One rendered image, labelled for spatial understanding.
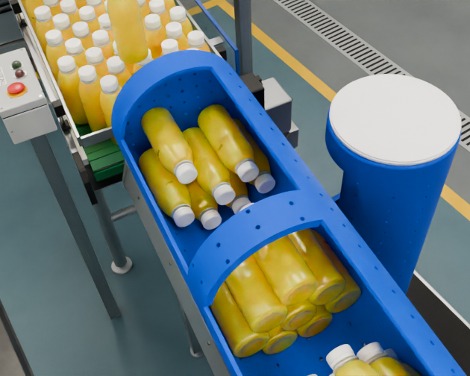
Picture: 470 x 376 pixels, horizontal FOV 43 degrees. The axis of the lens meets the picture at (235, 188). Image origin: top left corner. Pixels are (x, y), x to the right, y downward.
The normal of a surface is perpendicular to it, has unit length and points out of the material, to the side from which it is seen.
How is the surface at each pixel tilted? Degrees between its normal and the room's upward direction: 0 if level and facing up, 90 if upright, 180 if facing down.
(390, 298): 34
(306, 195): 28
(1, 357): 1
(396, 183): 90
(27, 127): 90
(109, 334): 0
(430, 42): 0
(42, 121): 90
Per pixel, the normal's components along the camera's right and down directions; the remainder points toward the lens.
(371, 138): -0.05, -0.64
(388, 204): -0.13, 0.76
